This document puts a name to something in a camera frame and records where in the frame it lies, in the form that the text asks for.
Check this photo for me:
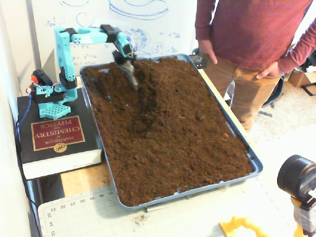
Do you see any brown soil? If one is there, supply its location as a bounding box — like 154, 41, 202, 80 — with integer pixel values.
80, 57, 254, 207

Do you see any black and orange clamp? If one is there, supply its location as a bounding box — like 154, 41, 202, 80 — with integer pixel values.
31, 69, 54, 87

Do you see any whiteboard with blue drawings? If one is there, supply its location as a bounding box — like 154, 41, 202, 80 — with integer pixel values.
26, 0, 199, 75

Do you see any yellow and grey camera stand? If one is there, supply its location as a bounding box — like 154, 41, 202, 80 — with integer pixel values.
290, 195, 316, 237

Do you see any person's right hand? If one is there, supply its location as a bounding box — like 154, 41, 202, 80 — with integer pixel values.
198, 40, 218, 65

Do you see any person's left hand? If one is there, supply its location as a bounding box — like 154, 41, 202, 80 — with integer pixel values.
255, 61, 284, 80

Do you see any blue plastic tray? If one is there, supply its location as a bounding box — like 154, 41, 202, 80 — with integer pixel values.
78, 53, 264, 211

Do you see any black bag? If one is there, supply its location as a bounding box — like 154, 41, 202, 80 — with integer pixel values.
300, 48, 316, 73

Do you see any black perforated basket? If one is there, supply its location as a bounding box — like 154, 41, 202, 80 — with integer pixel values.
189, 48, 208, 69

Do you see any pale green cutting mat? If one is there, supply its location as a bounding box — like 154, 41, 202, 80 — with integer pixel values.
37, 172, 297, 237

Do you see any black camera lens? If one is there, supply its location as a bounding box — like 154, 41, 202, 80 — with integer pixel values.
276, 154, 316, 198

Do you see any person's right forearm red sleeve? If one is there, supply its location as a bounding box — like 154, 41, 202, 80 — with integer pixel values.
195, 0, 214, 42

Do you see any black office chair base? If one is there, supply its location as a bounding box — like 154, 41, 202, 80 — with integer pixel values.
258, 76, 286, 117

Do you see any blue cable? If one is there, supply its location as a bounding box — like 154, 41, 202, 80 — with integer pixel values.
14, 95, 33, 144

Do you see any cardboard box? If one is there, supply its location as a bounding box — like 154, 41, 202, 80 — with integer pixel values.
288, 69, 316, 88

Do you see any black cable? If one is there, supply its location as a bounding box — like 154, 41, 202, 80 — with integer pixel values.
14, 120, 41, 237

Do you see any yellow plastic part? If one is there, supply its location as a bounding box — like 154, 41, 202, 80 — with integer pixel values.
219, 215, 271, 237

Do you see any black chemistry physics handbook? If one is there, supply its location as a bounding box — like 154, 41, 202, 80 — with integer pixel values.
16, 88, 104, 180

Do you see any person's left forearm red sleeve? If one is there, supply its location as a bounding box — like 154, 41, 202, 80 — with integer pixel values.
276, 14, 316, 74

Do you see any person in red sweater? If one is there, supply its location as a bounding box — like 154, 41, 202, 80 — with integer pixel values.
195, 0, 316, 133

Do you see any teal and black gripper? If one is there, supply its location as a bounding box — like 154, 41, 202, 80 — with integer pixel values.
113, 43, 139, 92

